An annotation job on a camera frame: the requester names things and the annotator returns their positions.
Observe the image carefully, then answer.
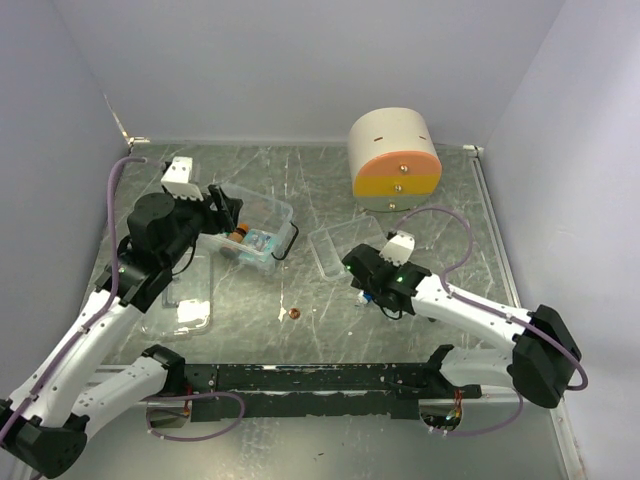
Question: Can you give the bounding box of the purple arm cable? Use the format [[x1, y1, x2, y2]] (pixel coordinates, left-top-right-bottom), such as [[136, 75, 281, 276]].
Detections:
[[387, 204, 590, 391], [0, 156, 166, 441]]

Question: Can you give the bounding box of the white gauze pad on lid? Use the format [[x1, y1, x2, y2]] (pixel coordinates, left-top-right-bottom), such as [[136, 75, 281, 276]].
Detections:
[[176, 299, 210, 324]]

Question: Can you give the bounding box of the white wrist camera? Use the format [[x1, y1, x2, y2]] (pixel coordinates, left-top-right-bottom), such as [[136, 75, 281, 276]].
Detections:
[[160, 156, 204, 201], [379, 231, 415, 267]]

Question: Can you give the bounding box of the clear plastic storage box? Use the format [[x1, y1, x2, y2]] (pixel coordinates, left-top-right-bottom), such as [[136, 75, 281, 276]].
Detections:
[[197, 183, 299, 274]]

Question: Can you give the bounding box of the round drawer cabinet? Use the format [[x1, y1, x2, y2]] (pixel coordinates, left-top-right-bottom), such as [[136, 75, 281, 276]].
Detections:
[[347, 107, 442, 212]]

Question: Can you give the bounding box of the clear compartment tray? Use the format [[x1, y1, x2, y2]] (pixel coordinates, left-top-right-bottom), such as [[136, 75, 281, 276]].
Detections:
[[307, 215, 386, 281]]

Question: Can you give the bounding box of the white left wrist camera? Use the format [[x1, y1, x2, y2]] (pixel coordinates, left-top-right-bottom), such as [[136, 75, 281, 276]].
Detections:
[[160, 156, 204, 201]]

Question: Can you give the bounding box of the white blue ointment tube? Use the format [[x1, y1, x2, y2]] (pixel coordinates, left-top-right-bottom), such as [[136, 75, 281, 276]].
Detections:
[[356, 291, 372, 305]]

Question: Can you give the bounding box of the aluminium frame rail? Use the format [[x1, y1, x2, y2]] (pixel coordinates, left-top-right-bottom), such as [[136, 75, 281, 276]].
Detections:
[[464, 144, 531, 341]]

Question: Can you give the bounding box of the clear plastic box lid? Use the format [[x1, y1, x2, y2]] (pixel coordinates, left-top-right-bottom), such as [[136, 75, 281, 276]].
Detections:
[[140, 250, 214, 341]]

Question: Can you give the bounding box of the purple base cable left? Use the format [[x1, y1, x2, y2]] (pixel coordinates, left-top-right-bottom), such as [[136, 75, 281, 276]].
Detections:
[[145, 390, 247, 442]]

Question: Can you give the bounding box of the teal bandage packet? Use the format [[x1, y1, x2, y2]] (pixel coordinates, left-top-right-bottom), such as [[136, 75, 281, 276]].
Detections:
[[244, 232, 277, 261]]

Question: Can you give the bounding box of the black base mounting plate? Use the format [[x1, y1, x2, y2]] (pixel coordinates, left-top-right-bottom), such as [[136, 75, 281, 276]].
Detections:
[[150, 361, 481, 420]]

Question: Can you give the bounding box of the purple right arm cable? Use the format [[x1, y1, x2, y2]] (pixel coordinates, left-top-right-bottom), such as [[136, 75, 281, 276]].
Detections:
[[387, 204, 590, 391]]

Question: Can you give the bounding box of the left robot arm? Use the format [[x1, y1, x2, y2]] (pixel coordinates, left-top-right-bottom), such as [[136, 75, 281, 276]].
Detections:
[[1, 185, 243, 479]]

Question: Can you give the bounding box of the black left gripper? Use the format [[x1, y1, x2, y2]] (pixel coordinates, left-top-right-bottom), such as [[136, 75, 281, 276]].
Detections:
[[161, 183, 244, 267]]

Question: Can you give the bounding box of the amber bottle orange label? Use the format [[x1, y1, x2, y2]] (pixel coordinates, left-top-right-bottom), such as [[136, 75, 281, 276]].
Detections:
[[219, 223, 249, 259]]

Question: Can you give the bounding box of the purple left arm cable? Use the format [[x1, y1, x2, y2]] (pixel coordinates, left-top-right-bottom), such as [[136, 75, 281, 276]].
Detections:
[[0, 156, 166, 441]]

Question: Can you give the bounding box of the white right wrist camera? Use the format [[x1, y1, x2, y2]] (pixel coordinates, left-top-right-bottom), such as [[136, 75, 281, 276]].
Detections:
[[379, 231, 415, 267]]

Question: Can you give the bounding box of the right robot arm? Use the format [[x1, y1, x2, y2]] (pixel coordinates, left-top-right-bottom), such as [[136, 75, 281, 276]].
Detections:
[[342, 244, 582, 409]]

